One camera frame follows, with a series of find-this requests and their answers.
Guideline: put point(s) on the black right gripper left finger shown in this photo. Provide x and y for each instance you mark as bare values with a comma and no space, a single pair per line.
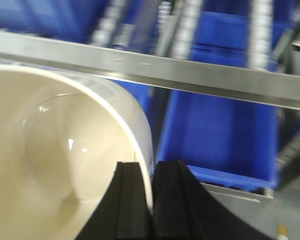
122,213

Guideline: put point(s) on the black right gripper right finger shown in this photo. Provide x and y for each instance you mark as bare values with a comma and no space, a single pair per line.
184,210

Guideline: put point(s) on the white round bin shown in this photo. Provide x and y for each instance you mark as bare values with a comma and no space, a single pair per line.
70,151

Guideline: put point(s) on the blue bin lower layer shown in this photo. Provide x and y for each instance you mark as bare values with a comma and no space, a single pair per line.
223,141

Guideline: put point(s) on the right steel flow rack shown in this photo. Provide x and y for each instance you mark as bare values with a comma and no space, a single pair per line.
44,68

